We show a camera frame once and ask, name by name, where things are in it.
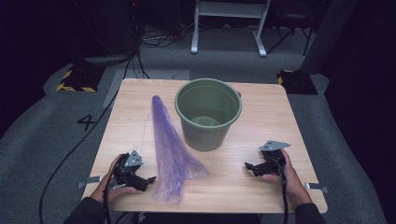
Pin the grey slanted column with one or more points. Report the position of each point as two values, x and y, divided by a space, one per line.
327 37

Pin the black tripod legs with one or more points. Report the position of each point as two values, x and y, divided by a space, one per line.
288 34

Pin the purple plastic bag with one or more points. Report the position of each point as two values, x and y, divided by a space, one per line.
171 155

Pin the person's left hand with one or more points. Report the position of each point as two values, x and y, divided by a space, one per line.
104 191

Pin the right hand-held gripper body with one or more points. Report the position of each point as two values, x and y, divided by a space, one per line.
275 161

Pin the person's right hand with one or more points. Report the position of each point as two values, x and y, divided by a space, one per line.
294 186

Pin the grey metal table bracket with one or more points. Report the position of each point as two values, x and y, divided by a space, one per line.
316 187
90 180

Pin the green plastic bin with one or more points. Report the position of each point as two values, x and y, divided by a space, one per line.
205 137

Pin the white metal stand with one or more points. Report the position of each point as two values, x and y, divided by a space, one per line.
229 9

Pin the black yellow striped base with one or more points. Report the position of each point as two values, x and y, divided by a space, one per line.
82 79
297 82

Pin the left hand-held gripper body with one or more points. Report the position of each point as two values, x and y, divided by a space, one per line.
132 160

